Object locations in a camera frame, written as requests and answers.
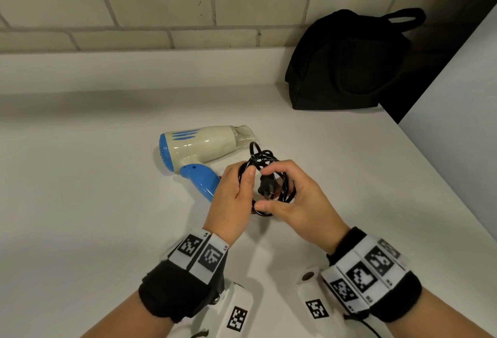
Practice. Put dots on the person's left hand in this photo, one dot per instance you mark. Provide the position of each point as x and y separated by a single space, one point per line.
229 209

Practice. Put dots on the person's right hand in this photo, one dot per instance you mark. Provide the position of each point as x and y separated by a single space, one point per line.
310 213

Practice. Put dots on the white and blue hair dryer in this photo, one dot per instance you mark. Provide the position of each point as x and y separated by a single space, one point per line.
202 143

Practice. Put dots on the black fabric bag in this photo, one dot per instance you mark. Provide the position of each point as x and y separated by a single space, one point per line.
341 66

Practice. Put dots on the person's right forearm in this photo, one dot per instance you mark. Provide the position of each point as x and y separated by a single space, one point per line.
435 318

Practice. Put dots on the person's left forearm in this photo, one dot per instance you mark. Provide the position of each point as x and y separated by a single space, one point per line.
128 322

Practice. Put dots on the black wristband with marker tags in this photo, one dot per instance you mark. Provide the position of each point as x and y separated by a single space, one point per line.
404 295
171 295

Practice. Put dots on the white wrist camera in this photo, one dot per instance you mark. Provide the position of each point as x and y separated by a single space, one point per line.
237 318
316 308

